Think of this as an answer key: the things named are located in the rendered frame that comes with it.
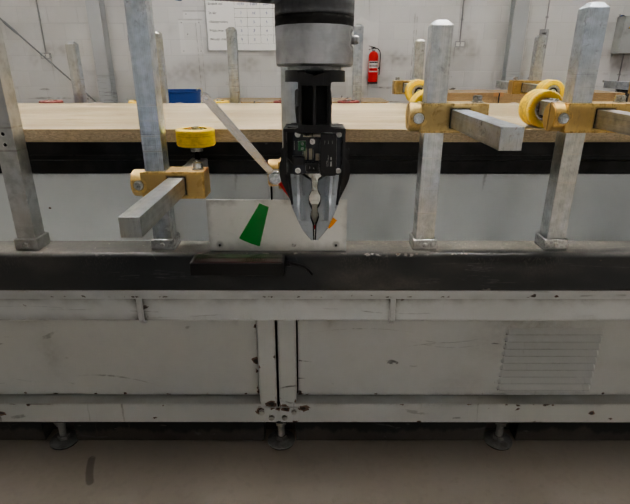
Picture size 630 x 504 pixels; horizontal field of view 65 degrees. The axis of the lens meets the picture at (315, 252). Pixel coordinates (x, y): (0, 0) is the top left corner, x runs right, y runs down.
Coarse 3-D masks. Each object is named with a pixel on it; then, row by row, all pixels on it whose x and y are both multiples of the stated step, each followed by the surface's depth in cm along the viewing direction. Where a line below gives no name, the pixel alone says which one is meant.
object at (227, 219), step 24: (216, 216) 91; (240, 216) 91; (288, 216) 91; (336, 216) 91; (216, 240) 93; (240, 240) 93; (264, 240) 93; (288, 240) 93; (312, 240) 93; (336, 240) 93
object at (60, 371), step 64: (0, 192) 113; (64, 192) 113; (128, 192) 113; (256, 192) 113; (384, 192) 112; (448, 192) 112; (512, 192) 112; (576, 192) 112; (0, 320) 129; (64, 320) 128; (128, 320) 128; (192, 320) 128; (256, 320) 125; (320, 320) 128; (384, 320) 128; (0, 384) 136; (64, 384) 136; (128, 384) 136; (192, 384) 136; (256, 384) 136; (320, 384) 136; (384, 384) 136; (448, 384) 136; (512, 384) 135; (576, 384) 135
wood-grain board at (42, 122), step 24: (24, 120) 122; (48, 120) 122; (72, 120) 122; (96, 120) 122; (120, 120) 122; (168, 120) 122; (192, 120) 122; (216, 120) 122; (240, 120) 122; (264, 120) 122; (336, 120) 122; (360, 120) 122; (384, 120) 122; (504, 120) 122
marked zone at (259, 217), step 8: (256, 208) 91; (264, 208) 91; (256, 216) 91; (264, 216) 91; (248, 224) 92; (256, 224) 92; (264, 224) 92; (248, 232) 92; (256, 232) 92; (248, 240) 93; (256, 240) 93
